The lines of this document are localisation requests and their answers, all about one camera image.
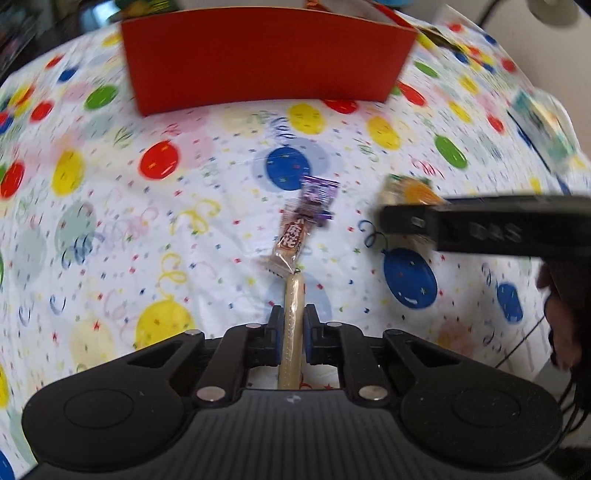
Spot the dark flat packet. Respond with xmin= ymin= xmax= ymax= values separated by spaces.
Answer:
xmin=417 ymin=25 xmax=445 ymax=48

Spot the pale green orange snack packet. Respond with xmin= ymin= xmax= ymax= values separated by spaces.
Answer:
xmin=380 ymin=174 xmax=445 ymax=252

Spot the black cable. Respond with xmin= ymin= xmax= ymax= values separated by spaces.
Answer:
xmin=560 ymin=368 xmax=591 ymax=446

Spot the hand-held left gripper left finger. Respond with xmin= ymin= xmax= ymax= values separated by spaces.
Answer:
xmin=76 ymin=304 xmax=286 ymax=409

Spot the balloon print tablecloth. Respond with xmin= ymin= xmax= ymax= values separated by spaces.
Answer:
xmin=0 ymin=2 xmax=591 ymax=480

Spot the purple candy packet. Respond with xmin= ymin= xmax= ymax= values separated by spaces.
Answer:
xmin=299 ymin=174 xmax=341 ymax=228

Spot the person's right hand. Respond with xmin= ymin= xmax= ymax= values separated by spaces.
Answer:
xmin=537 ymin=261 xmax=585 ymax=371

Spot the grey desk lamp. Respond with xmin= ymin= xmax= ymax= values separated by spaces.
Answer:
xmin=477 ymin=0 xmax=591 ymax=27

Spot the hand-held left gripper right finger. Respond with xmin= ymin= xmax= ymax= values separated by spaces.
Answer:
xmin=305 ymin=304 xmax=509 ymax=409

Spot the small brown snack packet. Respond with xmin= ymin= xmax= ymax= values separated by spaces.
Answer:
xmin=260 ymin=202 xmax=309 ymax=278

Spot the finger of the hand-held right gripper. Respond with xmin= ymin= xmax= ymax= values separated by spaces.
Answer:
xmin=380 ymin=203 xmax=438 ymax=249

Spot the red cardboard box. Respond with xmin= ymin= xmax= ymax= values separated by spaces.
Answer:
xmin=121 ymin=0 xmax=419 ymax=117

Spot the beige snack stick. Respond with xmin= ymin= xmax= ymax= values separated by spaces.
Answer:
xmin=277 ymin=272 xmax=306 ymax=391

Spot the tissue pack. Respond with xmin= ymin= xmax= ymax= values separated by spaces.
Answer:
xmin=507 ymin=89 xmax=579 ymax=172

